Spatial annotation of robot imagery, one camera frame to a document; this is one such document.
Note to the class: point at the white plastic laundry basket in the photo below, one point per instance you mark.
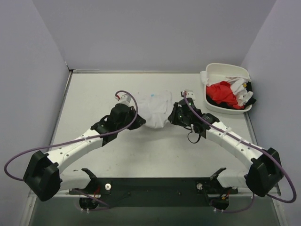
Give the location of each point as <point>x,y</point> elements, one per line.
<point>216,72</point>

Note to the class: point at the black t shirt in basket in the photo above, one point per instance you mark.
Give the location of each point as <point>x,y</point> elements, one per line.
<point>244,97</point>

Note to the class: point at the red t shirt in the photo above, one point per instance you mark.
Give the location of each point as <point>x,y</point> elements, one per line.
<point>221,93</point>

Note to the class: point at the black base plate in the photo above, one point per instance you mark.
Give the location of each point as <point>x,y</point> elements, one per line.
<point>150,192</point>

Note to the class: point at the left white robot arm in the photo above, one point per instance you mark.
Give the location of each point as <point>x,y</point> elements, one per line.
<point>44,169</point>

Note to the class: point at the white t shirt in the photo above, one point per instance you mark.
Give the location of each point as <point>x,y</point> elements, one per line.
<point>155,108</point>

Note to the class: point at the white clothes in basket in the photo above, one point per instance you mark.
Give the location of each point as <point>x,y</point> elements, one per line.
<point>237,82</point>

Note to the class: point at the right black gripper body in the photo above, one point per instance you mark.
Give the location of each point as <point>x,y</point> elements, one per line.
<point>174,116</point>

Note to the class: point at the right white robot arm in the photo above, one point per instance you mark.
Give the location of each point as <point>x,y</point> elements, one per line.
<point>263,169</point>

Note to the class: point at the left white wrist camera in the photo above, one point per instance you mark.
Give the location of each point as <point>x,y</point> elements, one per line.
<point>123,99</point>

